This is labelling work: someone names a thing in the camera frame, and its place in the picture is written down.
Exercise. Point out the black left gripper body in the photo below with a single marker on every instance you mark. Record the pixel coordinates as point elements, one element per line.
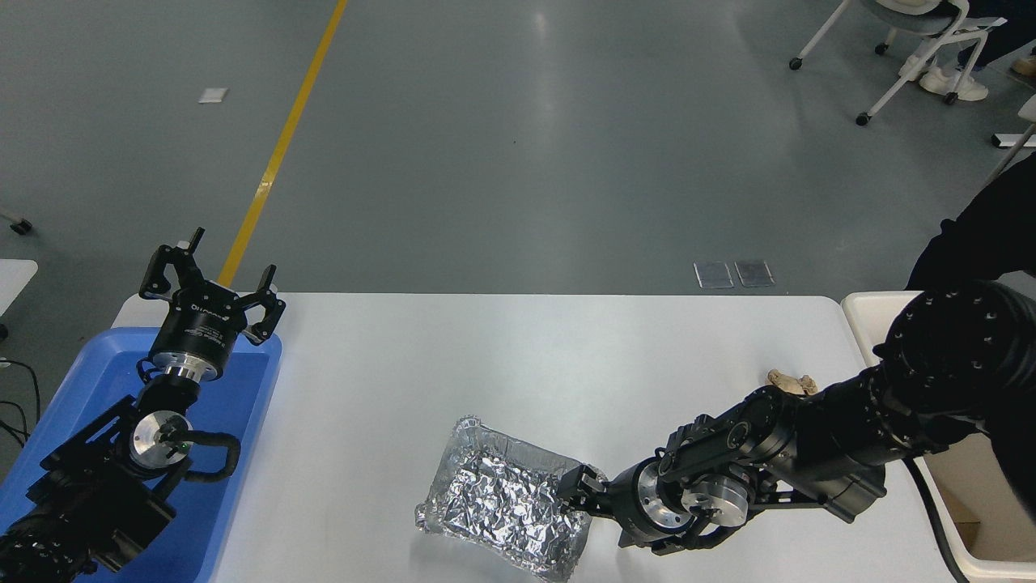
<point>198,328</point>

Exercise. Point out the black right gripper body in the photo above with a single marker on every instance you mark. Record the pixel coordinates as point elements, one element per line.
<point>627,502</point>

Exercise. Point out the rectangular foil tray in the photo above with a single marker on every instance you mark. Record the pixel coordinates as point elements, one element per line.
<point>498,502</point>

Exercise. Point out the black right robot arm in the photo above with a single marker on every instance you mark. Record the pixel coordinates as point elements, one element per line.
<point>842,437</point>

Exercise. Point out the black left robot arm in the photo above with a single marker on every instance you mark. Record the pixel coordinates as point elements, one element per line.
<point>97,494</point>

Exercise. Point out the clear floor plate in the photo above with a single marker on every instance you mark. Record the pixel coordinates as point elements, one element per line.
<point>714,274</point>
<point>754,273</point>

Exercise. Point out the blue plastic tray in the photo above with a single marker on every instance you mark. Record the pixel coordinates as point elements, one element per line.
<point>243,389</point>

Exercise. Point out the white leg with black caster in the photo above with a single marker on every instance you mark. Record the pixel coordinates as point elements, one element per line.
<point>21,227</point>

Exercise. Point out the white side table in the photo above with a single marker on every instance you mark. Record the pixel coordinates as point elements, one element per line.
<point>14,282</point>

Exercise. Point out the white paper scrap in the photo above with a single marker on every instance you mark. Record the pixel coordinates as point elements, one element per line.
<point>213,95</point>

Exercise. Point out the crumpled tan paper ball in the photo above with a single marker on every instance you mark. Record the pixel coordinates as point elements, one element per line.
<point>789,380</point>

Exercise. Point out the large pale plastic bin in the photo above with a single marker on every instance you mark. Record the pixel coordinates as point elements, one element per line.
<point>862,312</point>

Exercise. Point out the person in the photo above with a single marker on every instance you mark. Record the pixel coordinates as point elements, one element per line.
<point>959,84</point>

